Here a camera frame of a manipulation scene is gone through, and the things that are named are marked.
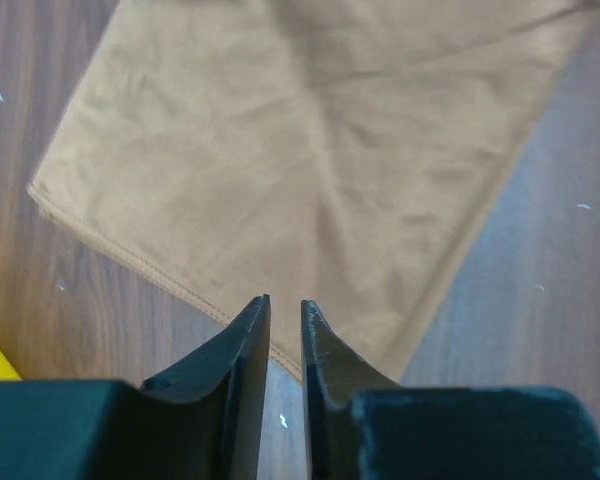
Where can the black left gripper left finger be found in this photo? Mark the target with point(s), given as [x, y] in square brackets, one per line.
[198, 419]

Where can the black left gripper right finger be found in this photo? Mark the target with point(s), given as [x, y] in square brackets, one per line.
[360, 424]

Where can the brown cloth napkin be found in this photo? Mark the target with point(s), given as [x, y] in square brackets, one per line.
[346, 152]

